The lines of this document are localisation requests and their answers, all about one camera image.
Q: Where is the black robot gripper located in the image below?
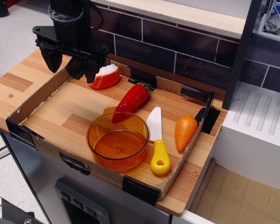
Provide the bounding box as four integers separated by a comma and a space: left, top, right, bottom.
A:
33, 9, 109, 84

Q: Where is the orange plastic toy carrot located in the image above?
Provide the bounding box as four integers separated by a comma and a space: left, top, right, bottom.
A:
175, 115, 198, 152

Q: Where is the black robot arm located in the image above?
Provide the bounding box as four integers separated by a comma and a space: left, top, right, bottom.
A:
33, 0, 109, 84

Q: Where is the cardboard fence with black tape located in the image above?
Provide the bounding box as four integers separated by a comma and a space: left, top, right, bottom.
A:
7, 50, 224, 213

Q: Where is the transparent orange plastic pot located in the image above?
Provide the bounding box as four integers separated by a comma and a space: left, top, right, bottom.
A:
86, 107, 150, 173

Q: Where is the orange white toy salmon sushi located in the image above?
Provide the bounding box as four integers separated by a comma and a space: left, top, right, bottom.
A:
89, 64, 120, 89

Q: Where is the red plastic toy chili pepper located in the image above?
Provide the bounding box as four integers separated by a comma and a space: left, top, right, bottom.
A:
112, 83, 150, 123

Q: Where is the white and yellow toy knife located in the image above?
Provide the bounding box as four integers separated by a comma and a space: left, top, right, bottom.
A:
146, 107, 171, 175

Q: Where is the grey toy oven front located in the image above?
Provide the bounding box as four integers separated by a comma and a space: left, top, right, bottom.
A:
55, 180, 111, 224

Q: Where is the white toy sink drainboard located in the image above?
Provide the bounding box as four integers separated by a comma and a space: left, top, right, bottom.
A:
214, 83, 280, 190

